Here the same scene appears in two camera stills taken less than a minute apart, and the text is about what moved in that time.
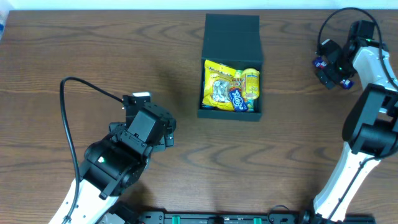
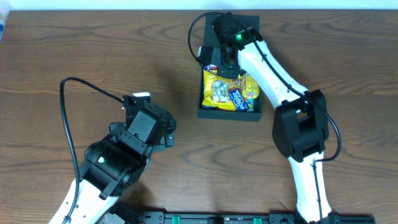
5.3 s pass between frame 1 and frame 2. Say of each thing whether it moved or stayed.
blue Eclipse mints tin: stayed
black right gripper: moved
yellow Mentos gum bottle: stayed
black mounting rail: stayed
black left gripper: stayed
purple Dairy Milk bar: moved
